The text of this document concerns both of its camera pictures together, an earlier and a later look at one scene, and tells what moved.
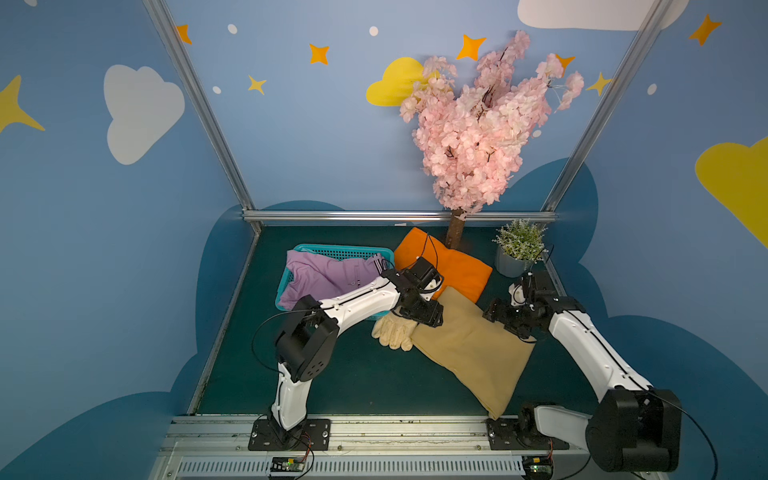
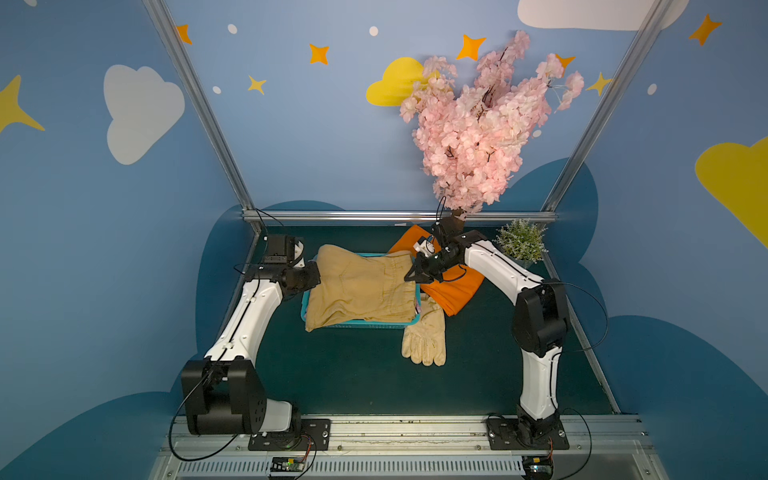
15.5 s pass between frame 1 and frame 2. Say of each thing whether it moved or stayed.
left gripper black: moved
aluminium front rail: stayed
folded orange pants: stayed
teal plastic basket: moved
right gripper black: moved
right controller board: stayed
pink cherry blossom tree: stayed
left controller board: stayed
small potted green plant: stayed
